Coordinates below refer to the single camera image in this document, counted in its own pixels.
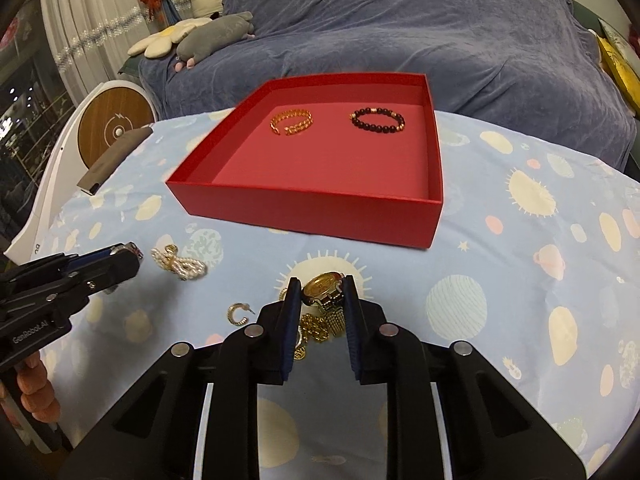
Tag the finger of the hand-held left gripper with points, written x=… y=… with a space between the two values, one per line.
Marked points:
x=112 y=272
x=95 y=257

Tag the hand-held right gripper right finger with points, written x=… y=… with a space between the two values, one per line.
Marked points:
x=352 y=332

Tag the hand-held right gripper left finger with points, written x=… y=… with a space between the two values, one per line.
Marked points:
x=293 y=332

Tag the gold wrist watch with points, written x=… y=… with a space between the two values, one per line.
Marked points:
x=320 y=287

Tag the gold hoop earring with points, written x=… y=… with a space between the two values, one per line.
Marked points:
x=233 y=312

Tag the red cardboard box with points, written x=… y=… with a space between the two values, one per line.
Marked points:
x=300 y=210

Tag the person's left hand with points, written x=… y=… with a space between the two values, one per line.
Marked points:
x=35 y=395

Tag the round wooden white stool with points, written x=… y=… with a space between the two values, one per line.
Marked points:
x=50 y=185

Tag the light blue planet-print tablecloth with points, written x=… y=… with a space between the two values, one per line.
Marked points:
x=500 y=240

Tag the white sheer curtain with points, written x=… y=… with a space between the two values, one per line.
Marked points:
x=85 y=35

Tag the flower-shaped plush cushion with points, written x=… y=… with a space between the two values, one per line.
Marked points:
x=160 y=40

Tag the grey plush toy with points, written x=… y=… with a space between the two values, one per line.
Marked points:
x=210 y=37

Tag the blue sofa cover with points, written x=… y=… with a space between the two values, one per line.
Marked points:
x=400 y=25

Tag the yellow pillow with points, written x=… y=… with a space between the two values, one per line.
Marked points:
x=617 y=65

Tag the green sofa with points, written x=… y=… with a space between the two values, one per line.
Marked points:
x=582 y=15

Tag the silver pillow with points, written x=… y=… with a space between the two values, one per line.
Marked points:
x=617 y=34

